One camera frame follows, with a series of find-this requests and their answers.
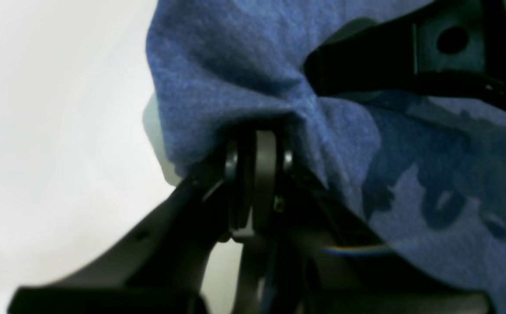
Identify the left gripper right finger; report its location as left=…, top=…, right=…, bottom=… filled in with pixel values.
left=275, top=149, right=492, bottom=314

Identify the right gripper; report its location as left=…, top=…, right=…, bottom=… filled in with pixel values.
left=304, top=0, right=506, bottom=112

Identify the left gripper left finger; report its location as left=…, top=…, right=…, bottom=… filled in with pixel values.
left=8, top=130, right=277, bottom=314

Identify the dark blue t-shirt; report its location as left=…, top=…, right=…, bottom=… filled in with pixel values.
left=146, top=0, right=506, bottom=314

